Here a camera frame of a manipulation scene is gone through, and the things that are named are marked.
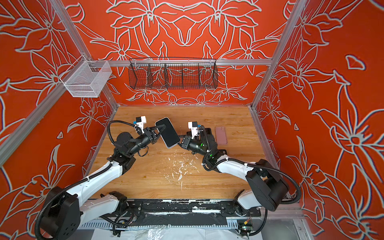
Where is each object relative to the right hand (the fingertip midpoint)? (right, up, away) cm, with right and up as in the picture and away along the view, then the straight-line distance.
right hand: (169, 139), depth 70 cm
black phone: (0, +3, 0) cm, 3 cm away
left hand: (-2, +6, 0) cm, 7 cm away
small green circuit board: (+36, -43, -1) cm, 56 cm away
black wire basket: (-2, +41, +30) cm, 51 cm away
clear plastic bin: (-56, +35, +23) cm, 70 cm away
